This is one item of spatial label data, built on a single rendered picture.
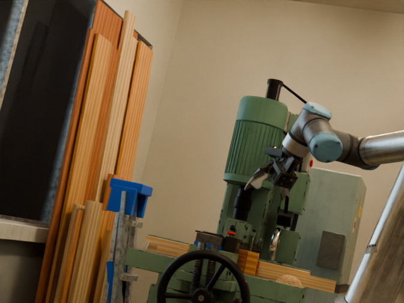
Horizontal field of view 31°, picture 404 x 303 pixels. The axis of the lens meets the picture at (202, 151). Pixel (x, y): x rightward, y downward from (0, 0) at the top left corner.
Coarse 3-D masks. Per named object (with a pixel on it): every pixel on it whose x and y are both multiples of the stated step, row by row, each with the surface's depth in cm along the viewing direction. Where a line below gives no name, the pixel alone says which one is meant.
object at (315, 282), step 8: (184, 248) 259; (264, 272) 252; (272, 272) 251; (280, 272) 250; (288, 272) 250; (296, 272) 249; (304, 280) 248; (312, 280) 248; (320, 280) 247; (328, 280) 247; (312, 288) 247; (320, 288) 247; (328, 288) 246
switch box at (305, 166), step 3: (309, 153) 283; (309, 156) 283; (312, 156) 291; (303, 159) 283; (306, 159) 283; (309, 159) 283; (303, 162) 283; (306, 162) 282; (309, 162) 284; (303, 165) 283; (306, 165) 282; (309, 165) 286; (297, 168) 283; (303, 168) 282; (306, 168) 282; (297, 171) 290; (303, 171) 285; (306, 171) 284; (309, 171) 290
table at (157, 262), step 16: (128, 256) 247; (144, 256) 245; (160, 256) 244; (160, 272) 243; (176, 272) 242; (224, 288) 229; (256, 288) 236; (272, 288) 235; (288, 288) 234; (304, 288) 240
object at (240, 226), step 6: (228, 222) 253; (234, 222) 252; (240, 222) 252; (246, 222) 254; (228, 228) 252; (240, 228) 252; (246, 228) 253; (240, 234) 251; (246, 234) 257; (246, 240) 259
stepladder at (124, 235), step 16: (112, 192) 330; (128, 192) 328; (144, 192) 333; (112, 208) 329; (128, 208) 327; (144, 208) 343; (128, 224) 328; (112, 240) 326; (128, 240) 341; (112, 256) 325; (112, 272) 323; (128, 272) 337; (112, 288) 321; (128, 288) 336
